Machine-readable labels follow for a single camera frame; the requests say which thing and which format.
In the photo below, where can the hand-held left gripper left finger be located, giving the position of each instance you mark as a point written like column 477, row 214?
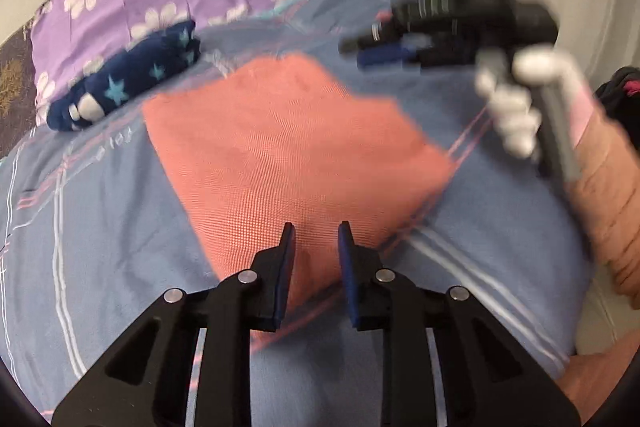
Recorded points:
column 287, row 269

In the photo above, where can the person's leg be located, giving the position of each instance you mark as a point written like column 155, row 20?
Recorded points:
column 595, row 382

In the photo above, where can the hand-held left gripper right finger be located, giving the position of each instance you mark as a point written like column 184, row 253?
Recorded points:
column 346, row 269

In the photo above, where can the orange knit cloth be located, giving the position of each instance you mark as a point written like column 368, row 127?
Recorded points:
column 280, row 147

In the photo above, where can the navy star print cloth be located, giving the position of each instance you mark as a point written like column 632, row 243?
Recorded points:
column 135, row 67

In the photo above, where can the blue striped bedsheet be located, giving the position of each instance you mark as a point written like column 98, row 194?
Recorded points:
column 100, row 232

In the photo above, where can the dark cloth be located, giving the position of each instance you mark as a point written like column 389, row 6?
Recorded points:
column 622, row 99

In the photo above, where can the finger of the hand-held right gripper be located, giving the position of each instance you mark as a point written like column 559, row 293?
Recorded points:
column 395, row 53
column 400, row 24

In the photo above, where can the person's right hand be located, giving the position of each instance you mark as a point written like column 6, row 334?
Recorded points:
column 510, row 112

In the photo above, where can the dark patterned blanket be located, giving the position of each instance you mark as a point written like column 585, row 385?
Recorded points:
column 14, row 92

